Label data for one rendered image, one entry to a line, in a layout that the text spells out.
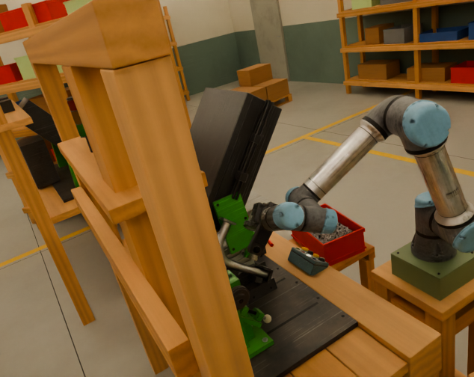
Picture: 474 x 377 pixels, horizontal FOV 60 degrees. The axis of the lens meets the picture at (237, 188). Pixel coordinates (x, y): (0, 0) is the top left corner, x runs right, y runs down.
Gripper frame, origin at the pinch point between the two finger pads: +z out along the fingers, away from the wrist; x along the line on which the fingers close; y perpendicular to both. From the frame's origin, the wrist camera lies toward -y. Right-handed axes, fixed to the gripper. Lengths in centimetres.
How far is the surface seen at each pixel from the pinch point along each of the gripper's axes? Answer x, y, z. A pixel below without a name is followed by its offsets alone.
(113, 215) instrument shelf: 44, -13, -40
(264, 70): -110, 386, 568
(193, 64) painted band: 13, 488, 863
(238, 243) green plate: -1.0, -4.9, 10.9
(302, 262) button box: -29.1, -3.9, 13.6
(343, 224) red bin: -54, 21, 34
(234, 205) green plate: 5.6, 7.7, 8.3
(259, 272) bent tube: -11.5, -12.9, 10.2
